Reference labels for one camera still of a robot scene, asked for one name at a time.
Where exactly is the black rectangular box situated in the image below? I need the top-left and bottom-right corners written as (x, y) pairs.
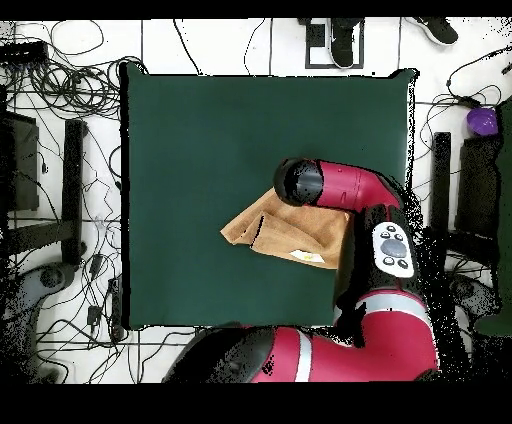
top-left (454, 135), bottom-right (502, 238)
top-left (0, 110), bottom-right (40, 213)

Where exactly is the gray stand base black knob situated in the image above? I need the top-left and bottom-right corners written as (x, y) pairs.
top-left (0, 261), bottom-right (79, 383)
top-left (447, 273), bottom-right (503, 321)

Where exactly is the small gray square box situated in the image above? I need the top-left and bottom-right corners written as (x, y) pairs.
top-left (306, 23), bottom-right (326, 48)

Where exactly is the purple bowl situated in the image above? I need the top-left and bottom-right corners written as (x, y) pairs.
top-left (466, 106), bottom-right (500, 138)

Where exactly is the gray square frame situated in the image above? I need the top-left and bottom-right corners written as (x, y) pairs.
top-left (304, 17), bottom-right (366, 70)

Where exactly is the dark green fabric sheet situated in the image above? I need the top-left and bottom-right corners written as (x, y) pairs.
top-left (473, 99), bottom-right (512, 337)

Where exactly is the tan terry towel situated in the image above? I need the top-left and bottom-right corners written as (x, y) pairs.
top-left (219, 186), bottom-right (355, 270)

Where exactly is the person's black shoe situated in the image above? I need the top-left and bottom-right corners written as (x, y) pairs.
top-left (328, 17), bottom-right (364, 69)
top-left (410, 17), bottom-right (460, 46)

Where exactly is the black power strip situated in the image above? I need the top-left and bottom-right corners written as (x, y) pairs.
top-left (107, 275), bottom-right (126, 342)
top-left (0, 40), bottom-right (50, 65)

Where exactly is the black T-shaped stand base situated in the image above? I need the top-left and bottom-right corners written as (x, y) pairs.
top-left (429, 131), bottom-right (501, 273)
top-left (3, 118), bottom-right (88, 267)

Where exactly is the dark green table cloth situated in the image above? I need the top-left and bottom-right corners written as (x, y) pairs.
top-left (119, 67), bottom-right (420, 331)

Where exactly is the black cable tangle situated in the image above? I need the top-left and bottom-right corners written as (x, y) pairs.
top-left (7, 55), bottom-right (149, 121)

